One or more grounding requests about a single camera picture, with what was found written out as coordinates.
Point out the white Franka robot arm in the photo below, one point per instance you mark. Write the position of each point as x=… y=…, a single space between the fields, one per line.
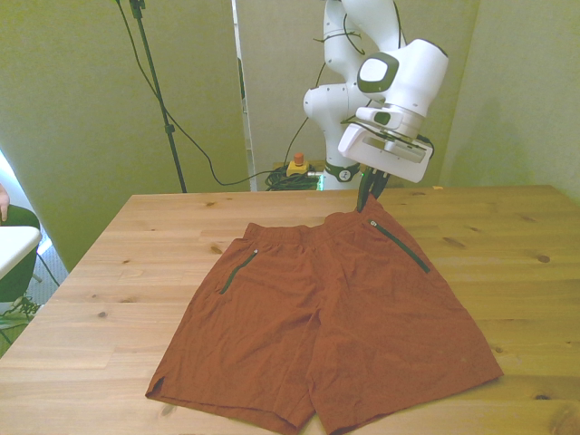
x=335 y=104

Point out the dark laced shoe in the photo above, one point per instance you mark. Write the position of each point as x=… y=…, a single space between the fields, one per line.
x=27 y=308

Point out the white chair seat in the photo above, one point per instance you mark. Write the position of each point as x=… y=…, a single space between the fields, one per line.
x=13 y=247

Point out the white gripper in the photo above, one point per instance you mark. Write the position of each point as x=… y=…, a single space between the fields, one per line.
x=389 y=158

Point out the white panel joint strip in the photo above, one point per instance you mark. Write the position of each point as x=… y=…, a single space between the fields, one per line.
x=244 y=113

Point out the bystander bare hand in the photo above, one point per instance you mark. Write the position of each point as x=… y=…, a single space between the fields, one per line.
x=2 y=204

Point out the yellow emergency stop box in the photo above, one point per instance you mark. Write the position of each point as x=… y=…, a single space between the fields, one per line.
x=299 y=168

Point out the rust red shorts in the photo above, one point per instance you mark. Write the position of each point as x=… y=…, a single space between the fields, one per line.
x=340 y=317

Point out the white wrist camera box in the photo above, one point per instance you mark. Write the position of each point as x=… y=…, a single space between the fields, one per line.
x=383 y=118

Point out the bystander dark trouser leg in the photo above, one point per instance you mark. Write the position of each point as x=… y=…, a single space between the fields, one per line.
x=20 y=216

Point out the black tripod stand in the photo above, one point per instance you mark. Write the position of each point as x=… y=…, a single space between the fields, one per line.
x=156 y=90

